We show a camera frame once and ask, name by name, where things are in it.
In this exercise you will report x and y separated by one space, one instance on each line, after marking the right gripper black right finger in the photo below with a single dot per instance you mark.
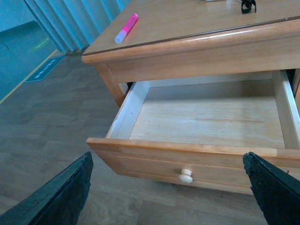
276 192

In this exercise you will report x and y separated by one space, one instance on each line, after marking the pink highlighter marker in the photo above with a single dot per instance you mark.
126 29

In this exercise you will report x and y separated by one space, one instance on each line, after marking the green floor marking sticker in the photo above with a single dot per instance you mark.
40 45

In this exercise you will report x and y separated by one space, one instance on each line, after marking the light blue pleated curtain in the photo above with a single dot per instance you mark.
74 24

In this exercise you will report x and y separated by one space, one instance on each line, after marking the dark floor sign sticker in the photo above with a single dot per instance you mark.
45 69

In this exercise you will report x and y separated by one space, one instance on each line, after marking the wooden nightstand cabinet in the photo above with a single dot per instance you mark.
187 38

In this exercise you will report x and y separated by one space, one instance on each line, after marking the wooden drawer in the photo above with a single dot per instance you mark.
195 131

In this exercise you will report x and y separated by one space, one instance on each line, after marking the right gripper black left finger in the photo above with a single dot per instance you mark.
59 201

